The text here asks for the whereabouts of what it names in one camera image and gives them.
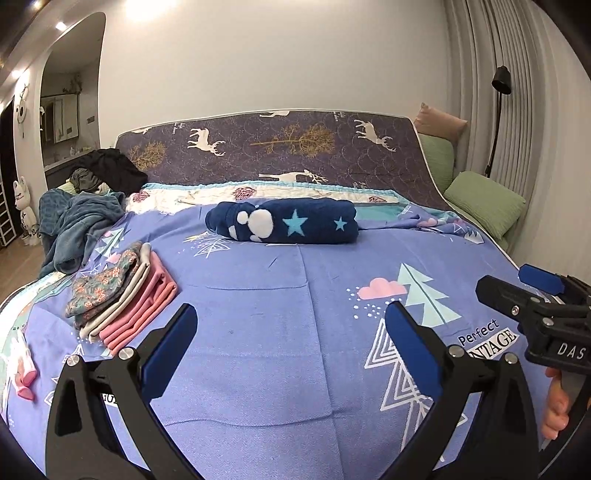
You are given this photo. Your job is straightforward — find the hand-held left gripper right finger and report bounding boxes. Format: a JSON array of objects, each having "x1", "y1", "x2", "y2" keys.
[{"x1": 385, "y1": 300, "x2": 541, "y2": 480}]

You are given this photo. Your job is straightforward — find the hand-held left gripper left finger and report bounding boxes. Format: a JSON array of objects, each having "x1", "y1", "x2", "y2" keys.
[{"x1": 45, "y1": 303, "x2": 204, "y2": 480}]

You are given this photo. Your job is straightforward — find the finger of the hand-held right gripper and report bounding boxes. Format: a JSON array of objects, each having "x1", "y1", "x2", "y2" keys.
[
  {"x1": 475, "y1": 275, "x2": 555, "y2": 319},
  {"x1": 518, "y1": 264, "x2": 566, "y2": 294}
]

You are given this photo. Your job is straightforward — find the navy fleece star-print garment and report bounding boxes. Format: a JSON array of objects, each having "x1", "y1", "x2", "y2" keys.
[{"x1": 205, "y1": 198, "x2": 360, "y2": 245}]

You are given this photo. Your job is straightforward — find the person's right hand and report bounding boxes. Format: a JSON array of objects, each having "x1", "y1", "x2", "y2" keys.
[{"x1": 542, "y1": 367, "x2": 578, "y2": 439}]

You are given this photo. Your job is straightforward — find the pink folded garment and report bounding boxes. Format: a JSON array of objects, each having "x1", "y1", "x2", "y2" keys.
[{"x1": 99, "y1": 256, "x2": 178, "y2": 356}]

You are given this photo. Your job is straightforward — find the beige folded garment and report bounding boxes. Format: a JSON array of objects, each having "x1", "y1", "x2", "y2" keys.
[{"x1": 78, "y1": 244, "x2": 153, "y2": 342}]

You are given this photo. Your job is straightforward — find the large green pillow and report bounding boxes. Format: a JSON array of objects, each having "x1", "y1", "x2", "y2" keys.
[{"x1": 443, "y1": 171, "x2": 527, "y2": 241}]

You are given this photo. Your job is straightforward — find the floral folded garment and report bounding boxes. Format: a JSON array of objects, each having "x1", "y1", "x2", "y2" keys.
[{"x1": 65, "y1": 242, "x2": 144, "y2": 319}]

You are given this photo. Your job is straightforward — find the purple tree-print bed sheet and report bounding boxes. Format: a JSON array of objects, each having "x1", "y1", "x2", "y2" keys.
[{"x1": 0, "y1": 203, "x2": 555, "y2": 480}]

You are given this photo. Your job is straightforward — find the pink sock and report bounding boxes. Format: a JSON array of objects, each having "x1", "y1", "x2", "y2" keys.
[{"x1": 14, "y1": 351, "x2": 35, "y2": 402}]

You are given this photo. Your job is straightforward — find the small green pillow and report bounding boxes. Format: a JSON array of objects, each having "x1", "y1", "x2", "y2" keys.
[{"x1": 418, "y1": 134, "x2": 455, "y2": 190}]

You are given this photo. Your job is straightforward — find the teal knitted blanket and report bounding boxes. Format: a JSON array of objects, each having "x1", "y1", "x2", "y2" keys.
[{"x1": 38, "y1": 189, "x2": 126, "y2": 278}]

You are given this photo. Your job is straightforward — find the grey pleated curtain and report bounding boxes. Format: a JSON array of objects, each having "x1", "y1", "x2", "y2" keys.
[{"x1": 445, "y1": 0, "x2": 591, "y2": 278}]

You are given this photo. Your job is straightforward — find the pink pillow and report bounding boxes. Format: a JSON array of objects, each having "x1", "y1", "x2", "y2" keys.
[{"x1": 413, "y1": 102, "x2": 468, "y2": 141}]

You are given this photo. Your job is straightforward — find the black garment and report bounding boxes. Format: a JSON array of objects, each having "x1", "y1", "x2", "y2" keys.
[{"x1": 83, "y1": 148, "x2": 148, "y2": 195}]

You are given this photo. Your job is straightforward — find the grey-green garment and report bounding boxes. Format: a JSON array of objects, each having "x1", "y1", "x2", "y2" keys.
[{"x1": 69, "y1": 168, "x2": 109, "y2": 195}]

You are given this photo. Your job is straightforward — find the black floor lamp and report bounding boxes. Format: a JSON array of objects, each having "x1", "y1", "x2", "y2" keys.
[{"x1": 484, "y1": 66, "x2": 512, "y2": 178}]

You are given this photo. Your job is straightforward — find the white cat figurine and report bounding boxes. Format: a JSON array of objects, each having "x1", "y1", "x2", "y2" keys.
[{"x1": 11, "y1": 178, "x2": 40, "y2": 245}]

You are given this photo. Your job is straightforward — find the white storage rack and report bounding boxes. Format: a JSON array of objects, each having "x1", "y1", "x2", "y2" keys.
[{"x1": 0, "y1": 182, "x2": 19, "y2": 247}]

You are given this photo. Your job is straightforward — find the wall cabinet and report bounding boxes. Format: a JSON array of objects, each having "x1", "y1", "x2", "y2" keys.
[{"x1": 41, "y1": 92, "x2": 81, "y2": 144}]

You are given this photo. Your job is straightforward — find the white wall clock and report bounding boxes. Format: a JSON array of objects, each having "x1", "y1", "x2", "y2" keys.
[{"x1": 14, "y1": 85, "x2": 31, "y2": 125}]

